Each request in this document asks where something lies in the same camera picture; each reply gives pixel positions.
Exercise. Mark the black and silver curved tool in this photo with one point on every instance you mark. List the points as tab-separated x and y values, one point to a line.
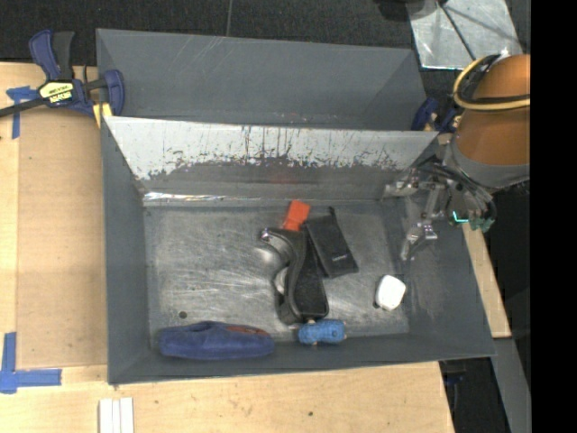
306	282

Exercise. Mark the orange plastic piece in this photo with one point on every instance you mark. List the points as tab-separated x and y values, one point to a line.
295	216

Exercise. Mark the grey metal bin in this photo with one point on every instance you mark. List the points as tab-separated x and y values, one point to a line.
216	264

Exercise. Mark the blue toy animal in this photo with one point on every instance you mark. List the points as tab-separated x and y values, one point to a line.
321	332

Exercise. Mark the black flat case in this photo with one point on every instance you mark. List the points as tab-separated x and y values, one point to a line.
332	248

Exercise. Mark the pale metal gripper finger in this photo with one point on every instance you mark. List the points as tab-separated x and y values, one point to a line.
424	233
401	189

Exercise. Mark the white rounded plastic block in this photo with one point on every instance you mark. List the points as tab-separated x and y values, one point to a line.
390	292

